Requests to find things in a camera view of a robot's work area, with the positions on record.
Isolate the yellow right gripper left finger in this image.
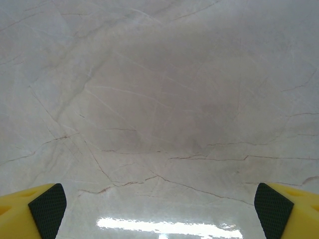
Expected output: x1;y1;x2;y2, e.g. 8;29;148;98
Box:
0;183;67;239

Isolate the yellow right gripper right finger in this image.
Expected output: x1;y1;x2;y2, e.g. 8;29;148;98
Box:
253;182;319;239

